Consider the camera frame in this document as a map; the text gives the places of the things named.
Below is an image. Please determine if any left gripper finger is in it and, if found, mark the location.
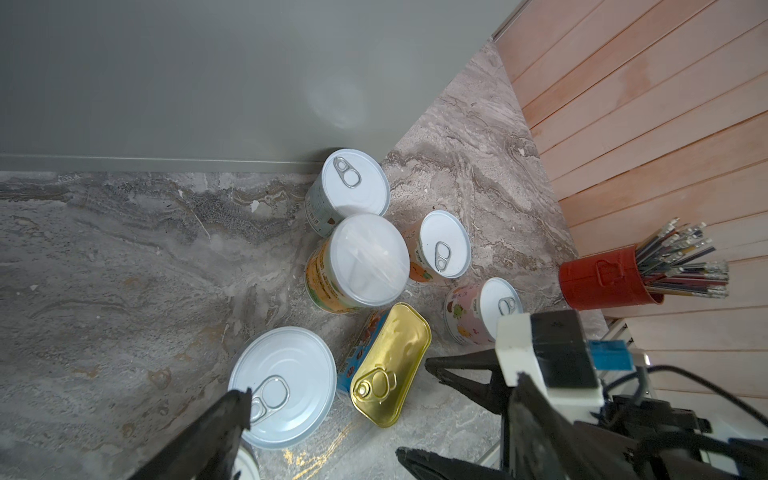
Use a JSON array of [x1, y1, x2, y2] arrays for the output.
[[132, 389, 253, 480]]

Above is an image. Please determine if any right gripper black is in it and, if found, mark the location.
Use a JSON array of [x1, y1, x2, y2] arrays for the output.
[[396, 349, 767, 480]]

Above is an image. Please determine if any gold rectangular sardine tin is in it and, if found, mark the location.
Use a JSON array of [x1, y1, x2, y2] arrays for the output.
[[336, 302, 432, 428]]

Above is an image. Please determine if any pink labelled can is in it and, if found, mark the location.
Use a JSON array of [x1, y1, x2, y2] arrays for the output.
[[442, 277, 524, 346]]

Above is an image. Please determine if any orange labelled can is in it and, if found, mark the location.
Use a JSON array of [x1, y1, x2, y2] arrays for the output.
[[402, 210, 471, 283]]

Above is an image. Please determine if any amber jar white lid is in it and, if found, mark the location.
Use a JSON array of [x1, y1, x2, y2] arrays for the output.
[[231, 444, 261, 480]]

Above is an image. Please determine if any blue labelled can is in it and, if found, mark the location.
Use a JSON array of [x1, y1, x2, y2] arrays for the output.
[[228, 326, 337, 450]]

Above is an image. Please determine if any yellow can plastic lid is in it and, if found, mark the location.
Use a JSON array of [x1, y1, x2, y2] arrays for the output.
[[305, 214, 410, 314]]

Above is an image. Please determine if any teal labelled can near cabinet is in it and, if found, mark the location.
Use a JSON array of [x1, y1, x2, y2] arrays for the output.
[[305, 149, 391, 237]]

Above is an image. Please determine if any red pencil holder cup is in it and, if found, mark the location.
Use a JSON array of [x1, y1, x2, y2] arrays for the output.
[[558, 218, 730, 310]]

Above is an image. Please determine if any grey metal cabinet box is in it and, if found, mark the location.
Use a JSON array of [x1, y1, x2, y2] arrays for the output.
[[1, 1, 519, 173]]

